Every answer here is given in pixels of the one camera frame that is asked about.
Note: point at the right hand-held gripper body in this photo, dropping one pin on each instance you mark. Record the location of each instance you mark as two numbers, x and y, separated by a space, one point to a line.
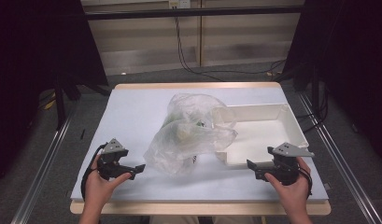
285 168

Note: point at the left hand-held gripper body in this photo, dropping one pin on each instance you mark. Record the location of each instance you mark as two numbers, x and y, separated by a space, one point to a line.
112 161

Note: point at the clear plastic bag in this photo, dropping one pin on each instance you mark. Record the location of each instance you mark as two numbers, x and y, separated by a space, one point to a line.
179 146

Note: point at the person's right hand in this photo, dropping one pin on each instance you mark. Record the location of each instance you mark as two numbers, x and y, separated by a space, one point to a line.
293 196

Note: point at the person's left hand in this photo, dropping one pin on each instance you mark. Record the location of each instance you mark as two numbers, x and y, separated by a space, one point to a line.
100 189

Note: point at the white plastic bin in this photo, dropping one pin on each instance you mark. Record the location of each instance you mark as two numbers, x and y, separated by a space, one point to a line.
260 137

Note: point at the small black floor object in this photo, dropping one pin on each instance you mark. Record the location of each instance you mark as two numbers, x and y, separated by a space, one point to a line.
82 133

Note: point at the pale blue table mat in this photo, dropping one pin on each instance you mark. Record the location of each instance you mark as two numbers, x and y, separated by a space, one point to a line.
210 186

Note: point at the wooden table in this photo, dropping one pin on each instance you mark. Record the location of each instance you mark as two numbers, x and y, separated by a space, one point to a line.
198 209

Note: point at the black metal stand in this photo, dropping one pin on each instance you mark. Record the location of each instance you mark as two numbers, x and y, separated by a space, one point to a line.
59 105
314 90

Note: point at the yellow floor object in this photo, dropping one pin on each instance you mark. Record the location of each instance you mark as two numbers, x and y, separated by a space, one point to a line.
50 104

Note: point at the dark curtain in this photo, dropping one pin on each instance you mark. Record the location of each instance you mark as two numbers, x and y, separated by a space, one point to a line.
350 62
30 62

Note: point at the black horizontal bar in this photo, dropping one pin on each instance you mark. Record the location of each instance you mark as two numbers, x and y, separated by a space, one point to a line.
210 11

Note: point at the grey table bracket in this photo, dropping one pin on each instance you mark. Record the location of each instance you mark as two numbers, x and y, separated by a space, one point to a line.
327 186

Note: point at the metal floor rail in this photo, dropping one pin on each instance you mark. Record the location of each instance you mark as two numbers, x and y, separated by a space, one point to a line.
39 177
344 174

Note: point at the white wall outlet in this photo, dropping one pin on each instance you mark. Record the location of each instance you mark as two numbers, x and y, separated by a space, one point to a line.
179 3

